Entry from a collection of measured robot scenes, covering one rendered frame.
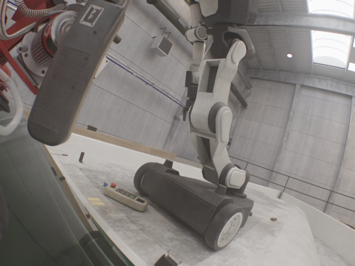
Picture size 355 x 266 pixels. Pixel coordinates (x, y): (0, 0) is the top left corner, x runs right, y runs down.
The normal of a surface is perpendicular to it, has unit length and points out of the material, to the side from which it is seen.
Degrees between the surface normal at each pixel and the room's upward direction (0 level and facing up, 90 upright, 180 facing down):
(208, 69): 90
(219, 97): 90
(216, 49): 125
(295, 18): 90
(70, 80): 90
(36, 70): 82
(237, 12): 106
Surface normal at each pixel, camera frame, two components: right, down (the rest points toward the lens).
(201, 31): 0.47, 0.26
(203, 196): -0.21, -0.87
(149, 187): -0.67, -0.30
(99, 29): 0.27, 0.04
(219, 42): -0.75, 0.29
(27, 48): 0.83, 0.13
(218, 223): -0.51, -0.55
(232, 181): 0.65, 0.21
